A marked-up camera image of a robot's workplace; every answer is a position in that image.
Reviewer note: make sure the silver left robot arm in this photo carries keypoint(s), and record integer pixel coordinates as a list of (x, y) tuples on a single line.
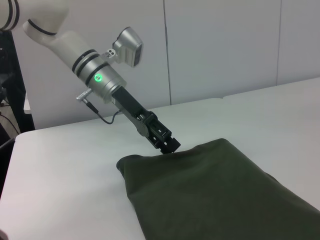
[(75, 55)]

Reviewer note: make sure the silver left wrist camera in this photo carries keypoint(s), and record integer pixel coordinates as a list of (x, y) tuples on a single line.
[(128, 47)]

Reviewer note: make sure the dark green FREE T-shirt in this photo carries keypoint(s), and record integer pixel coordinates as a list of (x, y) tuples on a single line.
[(212, 195)]

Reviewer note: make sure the silver left wrist elbow connector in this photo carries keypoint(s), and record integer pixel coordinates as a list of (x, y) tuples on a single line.
[(83, 95)]

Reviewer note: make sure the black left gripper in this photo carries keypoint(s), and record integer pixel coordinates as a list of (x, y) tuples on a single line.
[(130, 107)]

